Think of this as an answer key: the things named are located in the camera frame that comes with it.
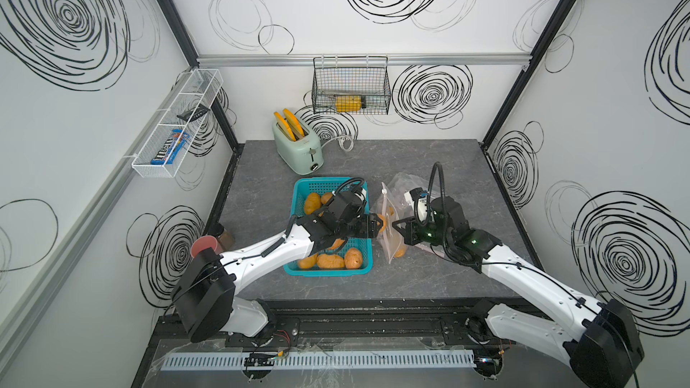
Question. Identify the clear zipper bag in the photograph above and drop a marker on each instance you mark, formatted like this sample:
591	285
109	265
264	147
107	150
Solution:
390	208

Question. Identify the reddish potato lower middle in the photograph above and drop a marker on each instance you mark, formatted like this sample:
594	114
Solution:
337	244

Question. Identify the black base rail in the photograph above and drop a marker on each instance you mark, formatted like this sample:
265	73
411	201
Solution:
441	319

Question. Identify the mint green toaster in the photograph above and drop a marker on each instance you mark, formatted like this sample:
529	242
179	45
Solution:
305	155

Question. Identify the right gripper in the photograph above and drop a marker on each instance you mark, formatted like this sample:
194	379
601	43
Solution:
409	232

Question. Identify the large potato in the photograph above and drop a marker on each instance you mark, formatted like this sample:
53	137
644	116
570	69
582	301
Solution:
401	251

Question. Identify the teal plastic basket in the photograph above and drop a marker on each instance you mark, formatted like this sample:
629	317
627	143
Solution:
321	185

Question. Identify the white wire wall shelf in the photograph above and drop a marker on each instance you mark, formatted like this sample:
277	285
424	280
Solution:
193	87

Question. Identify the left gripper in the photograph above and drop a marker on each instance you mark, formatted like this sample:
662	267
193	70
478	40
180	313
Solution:
373	231

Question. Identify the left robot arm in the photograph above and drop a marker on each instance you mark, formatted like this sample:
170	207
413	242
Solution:
205	297

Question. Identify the yellow bottle in basket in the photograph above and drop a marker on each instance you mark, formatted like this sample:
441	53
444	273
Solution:
349	103

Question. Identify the black remote control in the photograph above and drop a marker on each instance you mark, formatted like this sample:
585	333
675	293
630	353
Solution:
193	114

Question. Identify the white slotted cable duct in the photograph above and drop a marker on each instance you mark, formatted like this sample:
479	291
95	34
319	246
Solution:
316	360

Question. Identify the reddish potato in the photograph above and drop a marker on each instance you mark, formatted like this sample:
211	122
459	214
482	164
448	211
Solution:
337	244
353	259

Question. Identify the blue candy packet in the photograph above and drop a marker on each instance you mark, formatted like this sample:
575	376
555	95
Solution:
175	141

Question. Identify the reddish potato lower right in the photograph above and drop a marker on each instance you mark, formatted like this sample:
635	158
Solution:
353	259

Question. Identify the left toast slice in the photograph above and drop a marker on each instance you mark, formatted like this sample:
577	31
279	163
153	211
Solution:
284	127

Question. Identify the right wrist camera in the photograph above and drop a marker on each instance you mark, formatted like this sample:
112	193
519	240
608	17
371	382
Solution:
418	199

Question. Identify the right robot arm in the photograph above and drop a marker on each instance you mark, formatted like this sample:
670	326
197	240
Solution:
596	340

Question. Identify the pink cup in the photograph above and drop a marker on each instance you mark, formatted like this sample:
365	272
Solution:
205	242

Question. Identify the black wire wall basket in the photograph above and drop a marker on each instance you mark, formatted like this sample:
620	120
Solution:
371	81

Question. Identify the right toast slice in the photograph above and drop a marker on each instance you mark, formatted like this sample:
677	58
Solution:
294	124

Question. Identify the toast slice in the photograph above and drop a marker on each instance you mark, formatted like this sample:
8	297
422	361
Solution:
294	124
284	127

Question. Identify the aluminium wall rail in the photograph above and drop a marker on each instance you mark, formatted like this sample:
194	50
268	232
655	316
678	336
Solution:
396	59

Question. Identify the brown jar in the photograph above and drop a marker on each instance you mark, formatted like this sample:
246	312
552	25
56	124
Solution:
225	239

